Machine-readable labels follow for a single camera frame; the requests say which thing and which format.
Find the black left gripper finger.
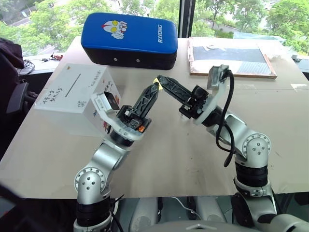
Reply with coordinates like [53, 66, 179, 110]
[131, 84, 157, 114]
[141, 87, 162, 119]

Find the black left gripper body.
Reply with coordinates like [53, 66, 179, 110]
[115, 105, 153, 135]

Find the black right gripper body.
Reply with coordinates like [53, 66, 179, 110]
[178, 85, 211, 120]

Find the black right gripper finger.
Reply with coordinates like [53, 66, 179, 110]
[156, 75, 197, 97]
[161, 83, 193, 106]

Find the white box with slot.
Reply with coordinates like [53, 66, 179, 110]
[33, 63, 123, 137]

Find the wooden framed dark board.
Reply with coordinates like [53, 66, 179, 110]
[187, 36, 278, 79]

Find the blue black kick pad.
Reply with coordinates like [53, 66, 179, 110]
[80, 12, 179, 71]

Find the small red black gadget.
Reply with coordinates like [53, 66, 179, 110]
[41, 53, 64, 62]

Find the grey robot torso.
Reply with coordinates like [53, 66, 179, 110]
[129, 195, 309, 232]

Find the black office chair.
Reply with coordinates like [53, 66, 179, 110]
[0, 38, 40, 115]

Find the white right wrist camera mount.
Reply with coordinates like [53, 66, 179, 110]
[192, 64, 230, 126]

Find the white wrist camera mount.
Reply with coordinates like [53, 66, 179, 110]
[90, 92, 143, 142]
[192, 64, 230, 126]

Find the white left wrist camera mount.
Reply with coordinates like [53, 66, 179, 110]
[90, 92, 143, 142]

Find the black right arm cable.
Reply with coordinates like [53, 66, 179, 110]
[215, 69, 236, 168]

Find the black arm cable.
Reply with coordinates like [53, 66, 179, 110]
[110, 195, 125, 232]
[215, 69, 236, 168]

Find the dark window frame post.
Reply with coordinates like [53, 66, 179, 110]
[178, 0, 196, 39]

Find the thin white cable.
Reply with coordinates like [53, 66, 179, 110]
[172, 196, 199, 214]

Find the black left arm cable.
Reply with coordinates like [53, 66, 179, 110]
[110, 195, 125, 232]

